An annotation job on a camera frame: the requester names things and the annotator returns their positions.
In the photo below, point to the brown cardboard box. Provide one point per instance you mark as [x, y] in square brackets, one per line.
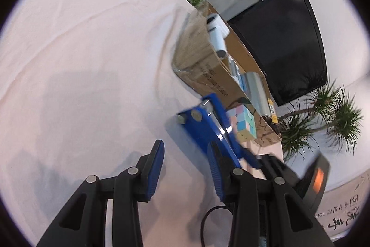
[202, 61]

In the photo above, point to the black flat screen television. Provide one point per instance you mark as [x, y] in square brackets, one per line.
[283, 44]

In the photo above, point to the silver metal can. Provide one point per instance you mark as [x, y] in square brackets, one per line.
[255, 90]

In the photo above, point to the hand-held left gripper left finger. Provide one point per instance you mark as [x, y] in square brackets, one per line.
[154, 171]

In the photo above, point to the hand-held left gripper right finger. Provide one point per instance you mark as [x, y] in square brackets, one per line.
[215, 174]

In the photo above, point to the spiky green palm plant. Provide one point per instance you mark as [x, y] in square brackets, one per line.
[344, 116]

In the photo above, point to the pastel puzzle cube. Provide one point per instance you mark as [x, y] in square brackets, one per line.
[244, 124]

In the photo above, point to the white calligraphy printed cloth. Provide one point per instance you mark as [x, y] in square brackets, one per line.
[347, 206]

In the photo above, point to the blue device with metal studs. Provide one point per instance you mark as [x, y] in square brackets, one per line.
[202, 125]

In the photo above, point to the yellow and black canister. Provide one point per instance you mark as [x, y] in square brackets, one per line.
[272, 111]

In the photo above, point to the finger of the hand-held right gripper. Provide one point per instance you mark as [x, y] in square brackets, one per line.
[251, 158]

